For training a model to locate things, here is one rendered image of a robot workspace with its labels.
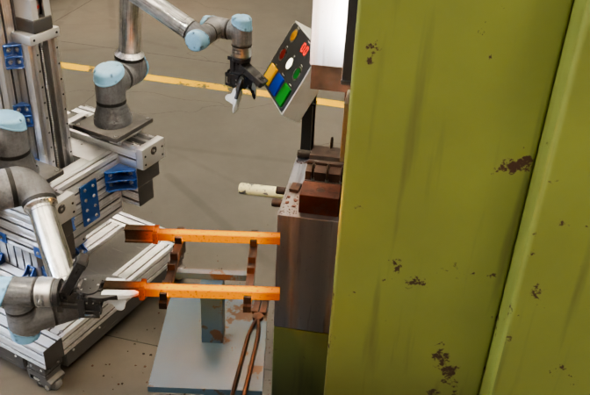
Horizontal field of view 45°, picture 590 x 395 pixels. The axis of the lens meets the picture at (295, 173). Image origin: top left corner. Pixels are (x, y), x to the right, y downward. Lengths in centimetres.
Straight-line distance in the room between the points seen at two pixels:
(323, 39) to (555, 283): 87
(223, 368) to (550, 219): 94
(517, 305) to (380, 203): 41
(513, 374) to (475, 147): 62
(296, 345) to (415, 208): 86
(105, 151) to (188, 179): 126
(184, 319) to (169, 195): 188
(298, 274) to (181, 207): 169
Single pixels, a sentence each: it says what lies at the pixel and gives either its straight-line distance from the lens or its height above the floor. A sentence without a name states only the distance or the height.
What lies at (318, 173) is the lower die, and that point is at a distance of 224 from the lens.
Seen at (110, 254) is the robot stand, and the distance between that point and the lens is 323.
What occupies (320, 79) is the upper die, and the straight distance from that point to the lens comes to 210.
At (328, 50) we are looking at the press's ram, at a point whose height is 141.
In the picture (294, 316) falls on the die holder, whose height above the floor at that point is 52.
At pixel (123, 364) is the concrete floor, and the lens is 302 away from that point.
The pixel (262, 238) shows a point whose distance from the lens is 202.
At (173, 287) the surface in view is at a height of 94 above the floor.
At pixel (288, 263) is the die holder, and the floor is 74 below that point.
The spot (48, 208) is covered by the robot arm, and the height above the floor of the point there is 99.
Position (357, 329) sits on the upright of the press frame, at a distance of 204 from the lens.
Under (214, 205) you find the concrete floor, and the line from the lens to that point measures 388.
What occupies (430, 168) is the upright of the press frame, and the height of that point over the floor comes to 128.
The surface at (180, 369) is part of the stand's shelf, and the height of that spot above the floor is 67.
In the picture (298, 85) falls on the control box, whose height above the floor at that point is 107.
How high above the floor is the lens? 212
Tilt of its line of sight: 30 degrees down
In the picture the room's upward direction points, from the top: 3 degrees clockwise
